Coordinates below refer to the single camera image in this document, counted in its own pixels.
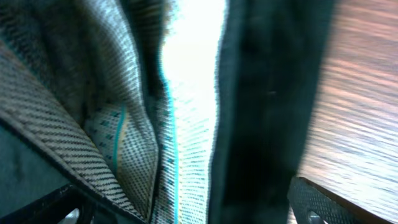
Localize black shorts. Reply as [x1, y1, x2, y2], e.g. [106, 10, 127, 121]
[1, 0, 335, 223]

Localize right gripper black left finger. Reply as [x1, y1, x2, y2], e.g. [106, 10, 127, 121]
[1, 184, 93, 224]

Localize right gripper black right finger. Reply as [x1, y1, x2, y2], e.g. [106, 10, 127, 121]
[287, 177, 391, 224]

